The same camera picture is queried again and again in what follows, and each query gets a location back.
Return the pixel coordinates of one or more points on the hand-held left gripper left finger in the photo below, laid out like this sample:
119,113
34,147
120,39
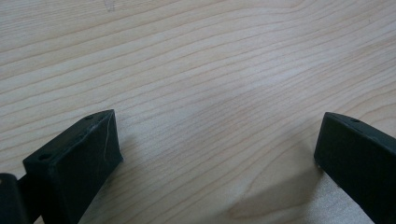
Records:
71,174

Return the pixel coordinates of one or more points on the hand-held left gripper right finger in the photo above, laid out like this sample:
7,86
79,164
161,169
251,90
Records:
358,155

